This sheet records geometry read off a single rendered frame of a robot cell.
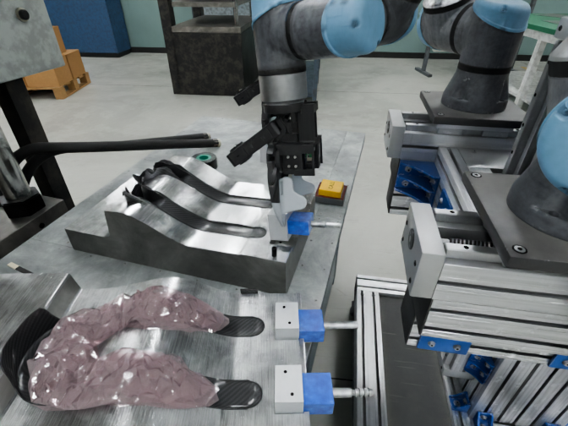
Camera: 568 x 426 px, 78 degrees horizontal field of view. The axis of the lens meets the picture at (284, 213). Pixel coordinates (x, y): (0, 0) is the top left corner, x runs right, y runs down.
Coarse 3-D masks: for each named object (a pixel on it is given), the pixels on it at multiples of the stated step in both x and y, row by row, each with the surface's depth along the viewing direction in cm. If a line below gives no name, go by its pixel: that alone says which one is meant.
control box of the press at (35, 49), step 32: (0, 0) 90; (32, 0) 97; (0, 32) 91; (32, 32) 99; (0, 64) 92; (32, 64) 100; (64, 64) 110; (0, 96) 102; (32, 128) 109; (64, 192) 124
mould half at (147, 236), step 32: (192, 160) 87; (192, 192) 78; (224, 192) 83; (256, 192) 83; (96, 224) 77; (128, 224) 69; (160, 224) 68; (256, 224) 72; (128, 256) 74; (160, 256) 71; (192, 256) 68; (224, 256) 66; (256, 256) 64; (288, 256) 64; (288, 288) 69
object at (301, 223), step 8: (272, 208) 66; (272, 216) 63; (288, 216) 64; (296, 216) 65; (304, 216) 64; (312, 216) 65; (272, 224) 64; (280, 224) 64; (288, 224) 64; (296, 224) 63; (304, 224) 63; (312, 224) 64; (320, 224) 64; (328, 224) 63; (336, 224) 63; (272, 232) 65; (280, 232) 64; (288, 232) 64; (296, 232) 64; (304, 232) 63; (280, 240) 65
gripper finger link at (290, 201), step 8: (280, 184) 59; (288, 184) 59; (280, 192) 59; (288, 192) 59; (280, 200) 59; (288, 200) 60; (296, 200) 59; (304, 200) 59; (280, 208) 60; (288, 208) 60; (296, 208) 60; (280, 216) 61
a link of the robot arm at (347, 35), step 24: (312, 0) 45; (336, 0) 42; (360, 0) 40; (288, 24) 46; (312, 24) 44; (336, 24) 42; (360, 24) 41; (384, 24) 44; (312, 48) 46; (336, 48) 44; (360, 48) 43
